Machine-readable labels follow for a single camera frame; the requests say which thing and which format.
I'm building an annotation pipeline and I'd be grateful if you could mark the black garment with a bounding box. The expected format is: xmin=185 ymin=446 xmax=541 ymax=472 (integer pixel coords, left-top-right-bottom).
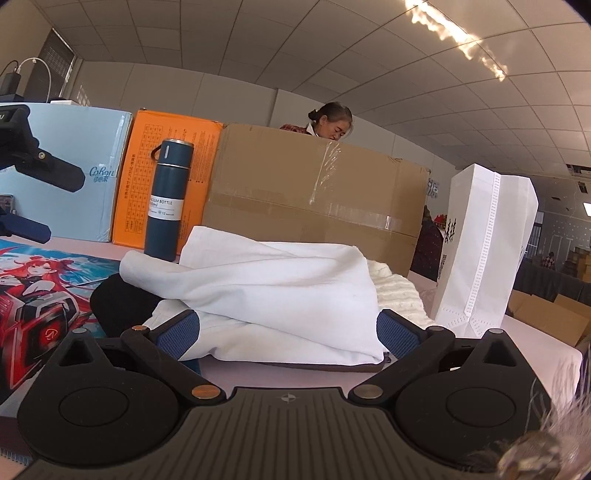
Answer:
xmin=89 ymin=273 xmax=172 ymax=339

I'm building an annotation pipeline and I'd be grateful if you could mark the stack of brown boxes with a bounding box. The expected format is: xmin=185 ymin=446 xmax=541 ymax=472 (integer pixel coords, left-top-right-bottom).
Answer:
xmin=562 ymin=248 xmax=591 ymax=278

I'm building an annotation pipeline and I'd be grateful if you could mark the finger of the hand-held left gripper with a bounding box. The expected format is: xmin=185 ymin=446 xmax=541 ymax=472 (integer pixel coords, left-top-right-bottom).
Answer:
xmin=0 ymin=207 xmax=51 ymax=244
xmin=15 ymin=131 xmax=86 ymax=193

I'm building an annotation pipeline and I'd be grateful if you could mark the white cable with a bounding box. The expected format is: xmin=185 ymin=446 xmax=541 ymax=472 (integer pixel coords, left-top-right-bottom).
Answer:
xmin=17 ymin=57 xmax=52 ymax=100

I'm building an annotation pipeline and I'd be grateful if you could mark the large brown cardboard box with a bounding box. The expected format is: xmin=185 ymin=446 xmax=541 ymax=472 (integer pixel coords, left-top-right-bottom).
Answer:
xmin=203 ymin=123 xmax=431 ymax=278

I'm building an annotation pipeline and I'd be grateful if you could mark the spiral notebook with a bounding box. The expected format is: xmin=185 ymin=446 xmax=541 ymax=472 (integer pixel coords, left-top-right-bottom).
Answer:
xmin=0 ymin=444 xmax=31 ymax=465

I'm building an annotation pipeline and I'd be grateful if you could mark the white fluffy fur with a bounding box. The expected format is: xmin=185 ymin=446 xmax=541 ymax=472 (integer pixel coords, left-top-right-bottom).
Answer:
xmin=462 ymin=357 xmax=591 ymax=480

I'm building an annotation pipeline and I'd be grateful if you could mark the dark plaid cloth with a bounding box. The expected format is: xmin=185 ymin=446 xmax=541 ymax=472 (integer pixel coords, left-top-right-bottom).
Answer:
xmin=410 ymin=205 xmax=445 ymax=281

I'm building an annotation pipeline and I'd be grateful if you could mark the window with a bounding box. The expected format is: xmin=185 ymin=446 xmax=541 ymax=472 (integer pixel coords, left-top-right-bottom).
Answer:
xmin=36 ymin=28 xmax=77 ymax=89

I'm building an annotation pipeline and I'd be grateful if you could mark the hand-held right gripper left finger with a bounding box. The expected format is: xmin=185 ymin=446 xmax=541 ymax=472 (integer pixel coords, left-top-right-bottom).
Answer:
xmin=54 ymin=309 xmax=228 ymax=403

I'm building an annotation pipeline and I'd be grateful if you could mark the white paper bag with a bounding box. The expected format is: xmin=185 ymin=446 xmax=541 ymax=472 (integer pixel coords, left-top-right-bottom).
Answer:
xmin=430 ymin=163 xmax=540 ymax=339

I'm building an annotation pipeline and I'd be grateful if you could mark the white knitted sweater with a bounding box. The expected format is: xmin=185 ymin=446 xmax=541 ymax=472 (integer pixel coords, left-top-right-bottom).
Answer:
xmin=367 ymin=259 xmax=437 ymax=330

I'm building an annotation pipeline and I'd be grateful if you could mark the open brown cardboard box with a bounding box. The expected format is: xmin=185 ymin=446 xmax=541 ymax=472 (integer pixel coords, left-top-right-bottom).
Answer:
xmin=507 ymin=290 xmax=591 ymax=348

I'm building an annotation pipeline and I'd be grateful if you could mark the light blue cardboard box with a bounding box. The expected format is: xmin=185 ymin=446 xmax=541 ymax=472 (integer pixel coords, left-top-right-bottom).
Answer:
xmin=0 ymin=102 xmax=134 ymax=243

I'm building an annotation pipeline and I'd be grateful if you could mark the orange cardboard box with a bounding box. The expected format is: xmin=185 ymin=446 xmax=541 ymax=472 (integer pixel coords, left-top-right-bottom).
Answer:
xmin=112 ymin=108 xmax=225 ymax=248

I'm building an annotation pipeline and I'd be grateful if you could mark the dark blue thermos bottle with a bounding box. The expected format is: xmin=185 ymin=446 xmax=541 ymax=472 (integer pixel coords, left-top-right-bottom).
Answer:
xmin=143 ymin=138 xmax=195 ymax=261

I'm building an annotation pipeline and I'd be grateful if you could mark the black charger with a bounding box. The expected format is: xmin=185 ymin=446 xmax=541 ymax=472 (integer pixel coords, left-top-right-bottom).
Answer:
xmin=0 ymin=70 xmax=22 ymax=100

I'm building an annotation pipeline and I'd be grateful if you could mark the ceiling light strip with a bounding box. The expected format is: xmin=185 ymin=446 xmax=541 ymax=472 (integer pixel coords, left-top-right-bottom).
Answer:
xmin=404 ymin=0 xmax=509 ymax=83

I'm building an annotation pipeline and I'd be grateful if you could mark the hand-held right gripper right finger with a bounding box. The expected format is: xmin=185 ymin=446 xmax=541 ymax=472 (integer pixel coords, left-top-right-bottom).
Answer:
xmin=348 ymin=309 xmax=525 ymax=403

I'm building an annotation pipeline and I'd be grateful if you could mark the white garment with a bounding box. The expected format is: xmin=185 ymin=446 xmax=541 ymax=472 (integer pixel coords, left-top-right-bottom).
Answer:
xmin=119 ymin=225 xmax=386 ymax=366

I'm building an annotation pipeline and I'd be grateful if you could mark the printed cartoon mat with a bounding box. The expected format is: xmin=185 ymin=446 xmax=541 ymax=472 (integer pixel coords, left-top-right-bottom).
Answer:
xmin=0 ymin=237 xmax=127 ymax=407

